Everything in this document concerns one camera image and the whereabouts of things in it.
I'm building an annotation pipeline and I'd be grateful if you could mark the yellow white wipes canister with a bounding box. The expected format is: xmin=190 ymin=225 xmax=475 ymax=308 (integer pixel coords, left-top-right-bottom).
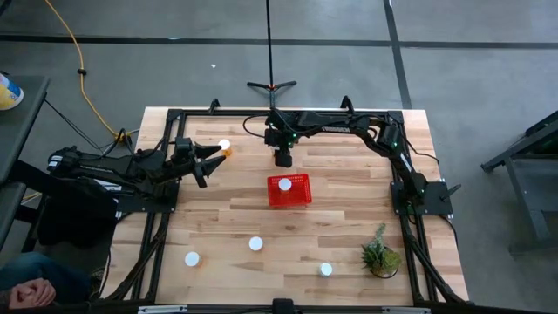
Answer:
xmin=0 ymin=72 xmax=25 ymax=111

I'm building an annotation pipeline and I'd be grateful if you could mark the black office chair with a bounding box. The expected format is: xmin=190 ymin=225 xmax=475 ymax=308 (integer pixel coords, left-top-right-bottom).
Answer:
xmin=37 ymin=176 xmax=119 ymax=249

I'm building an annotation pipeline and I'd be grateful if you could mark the dark metal cart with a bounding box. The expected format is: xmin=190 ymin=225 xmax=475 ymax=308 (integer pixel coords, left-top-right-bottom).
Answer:
xmin=480 ymin=109 xmax=558 ymax=254

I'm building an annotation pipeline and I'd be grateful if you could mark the small potted green plant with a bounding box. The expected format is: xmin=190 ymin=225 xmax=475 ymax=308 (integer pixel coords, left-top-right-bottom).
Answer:
xmin=360 ymin=222 xmax=403 ymax=279

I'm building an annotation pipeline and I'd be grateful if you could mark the red plastic basket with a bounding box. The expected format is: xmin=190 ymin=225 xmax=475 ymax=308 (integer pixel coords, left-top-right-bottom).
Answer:
xmin=266 ymin=174 xmax=313 ymax=208

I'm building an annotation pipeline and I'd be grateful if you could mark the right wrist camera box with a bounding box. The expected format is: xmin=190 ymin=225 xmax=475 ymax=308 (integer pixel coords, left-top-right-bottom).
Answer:
xmin=274 ymin=148 xmax=294 ymax=168

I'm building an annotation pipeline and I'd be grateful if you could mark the yellow cable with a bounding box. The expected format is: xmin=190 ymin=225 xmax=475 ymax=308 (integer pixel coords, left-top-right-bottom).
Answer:
xmin=43 ymin=0 xmax=126 ymax=141

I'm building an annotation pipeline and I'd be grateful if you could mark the dark side table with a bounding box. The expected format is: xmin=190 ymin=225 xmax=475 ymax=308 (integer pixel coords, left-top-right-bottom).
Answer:
xmin=0 ymin=74 xmax=51 ymax=184

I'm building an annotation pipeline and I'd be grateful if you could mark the black tripod stand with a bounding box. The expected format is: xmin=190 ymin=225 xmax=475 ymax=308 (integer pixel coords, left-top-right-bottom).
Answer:
xmin=246 ymin=0 xmax=298 ymax=108

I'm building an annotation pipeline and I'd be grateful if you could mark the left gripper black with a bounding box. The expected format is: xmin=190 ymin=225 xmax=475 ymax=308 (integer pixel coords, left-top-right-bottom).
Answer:
xmin=174 ymin=137 xmax=228 ymax=178

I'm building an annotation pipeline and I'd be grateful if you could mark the white box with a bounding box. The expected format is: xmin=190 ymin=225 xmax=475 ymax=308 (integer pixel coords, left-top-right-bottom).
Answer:
xmin=93 ymin=177 xmax=124 ymax=193

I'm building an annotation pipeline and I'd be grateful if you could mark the black lever handle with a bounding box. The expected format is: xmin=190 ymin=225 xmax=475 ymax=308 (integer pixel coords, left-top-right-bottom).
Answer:
xmin=439 ymin=183 xmax=462 ymax=202

